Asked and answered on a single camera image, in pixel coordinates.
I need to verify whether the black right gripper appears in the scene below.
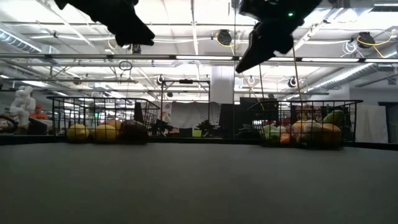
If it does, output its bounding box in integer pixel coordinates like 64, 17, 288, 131
235, 0, 323, 74

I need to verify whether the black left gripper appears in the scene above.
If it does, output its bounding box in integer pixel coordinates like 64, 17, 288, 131
55, 0, 155, 47

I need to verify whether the red apple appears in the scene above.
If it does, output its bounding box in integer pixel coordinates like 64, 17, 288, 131
119, 119, 149, 143

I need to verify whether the orange oval vegetable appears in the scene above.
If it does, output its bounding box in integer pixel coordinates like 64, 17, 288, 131
320, 123, 343, 147

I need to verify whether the long ceiling light strip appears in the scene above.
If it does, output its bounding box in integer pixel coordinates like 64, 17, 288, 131
0, 53, 398, 65

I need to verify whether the black computer case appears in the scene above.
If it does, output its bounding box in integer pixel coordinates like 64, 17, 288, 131
239, 96, 280, 125

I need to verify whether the black pole stand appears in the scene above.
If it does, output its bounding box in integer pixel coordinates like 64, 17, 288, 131
133, 101, 146, 124

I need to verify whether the black panel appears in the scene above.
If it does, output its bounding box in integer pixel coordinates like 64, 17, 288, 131
219, 104, 234, 140

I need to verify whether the white sheet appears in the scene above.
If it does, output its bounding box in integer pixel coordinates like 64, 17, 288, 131
356, 104, 388, 144
170, 101, 222, 129

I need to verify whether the person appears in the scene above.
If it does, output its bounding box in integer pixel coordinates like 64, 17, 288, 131
29, 104, 50, 121

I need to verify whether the black table mat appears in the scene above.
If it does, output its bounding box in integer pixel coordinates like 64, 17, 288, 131
0, 141, 398, 224

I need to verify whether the yellow cable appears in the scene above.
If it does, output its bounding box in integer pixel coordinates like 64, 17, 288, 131
290, 34, 302, 101

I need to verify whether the long black cable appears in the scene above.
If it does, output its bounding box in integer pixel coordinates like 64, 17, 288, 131
257, 63, 266, 100

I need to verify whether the black metal frame rig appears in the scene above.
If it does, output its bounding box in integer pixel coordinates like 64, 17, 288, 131
160, 79, 211, 138

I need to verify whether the black wire basket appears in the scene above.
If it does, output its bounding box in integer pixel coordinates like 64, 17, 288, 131
247, 99, 364, 149
46, 95, 161, 144

